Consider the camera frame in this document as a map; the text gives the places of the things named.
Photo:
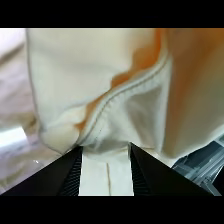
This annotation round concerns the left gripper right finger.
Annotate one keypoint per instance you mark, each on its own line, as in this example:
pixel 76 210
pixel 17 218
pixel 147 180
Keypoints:
pixel 156 180

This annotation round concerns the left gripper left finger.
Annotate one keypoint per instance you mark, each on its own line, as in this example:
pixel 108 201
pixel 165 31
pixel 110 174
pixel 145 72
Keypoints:
pixel 56 181

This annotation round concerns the cream shirt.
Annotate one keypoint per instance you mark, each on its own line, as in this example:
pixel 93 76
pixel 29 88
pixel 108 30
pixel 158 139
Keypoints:
pixel 83 66

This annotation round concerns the silver frame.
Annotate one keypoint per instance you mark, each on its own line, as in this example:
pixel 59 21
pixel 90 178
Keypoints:
pixel 203 163

